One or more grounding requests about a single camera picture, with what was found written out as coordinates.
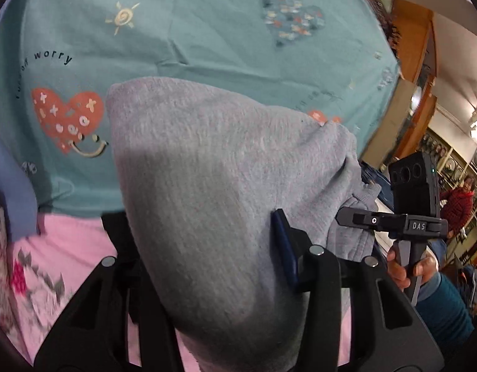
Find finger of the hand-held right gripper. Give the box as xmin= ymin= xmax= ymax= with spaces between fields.
xmin=336 ymin=206 xmax=394 ymax=230

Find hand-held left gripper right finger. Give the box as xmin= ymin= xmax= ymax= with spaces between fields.
xmin=270 ymin=208 xmax=445 ymax=372

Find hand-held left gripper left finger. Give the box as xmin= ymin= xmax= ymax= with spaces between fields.
xmin=35 ymin=256 xmax=184 ymax=372

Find grey pants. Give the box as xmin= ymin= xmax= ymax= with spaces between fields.
xmin=106 ymin=77 xmax=382 ymax=372

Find person's right hand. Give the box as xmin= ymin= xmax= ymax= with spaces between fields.
xmin=386 ymin=249 xmax=441 ymax=292

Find dark blue cloth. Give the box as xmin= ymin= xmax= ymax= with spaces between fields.
xmin=360 ymin=162 xmax=392 ymax=204

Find pink blanket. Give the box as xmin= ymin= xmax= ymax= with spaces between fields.
xmin=2 ymin=213 xmax=353 ymax=372

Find red floral quilt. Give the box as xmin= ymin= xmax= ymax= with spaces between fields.
xmin=0 ymin=186 xmax=20 ymax=338

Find wooden cabinet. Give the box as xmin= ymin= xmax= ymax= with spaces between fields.
xmin=360 ymin=0 xmax=437 ymax=163

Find teal printed bedsheet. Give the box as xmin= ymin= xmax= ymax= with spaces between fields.
xmin=0 ymin=0 xmax=402 ymax=218

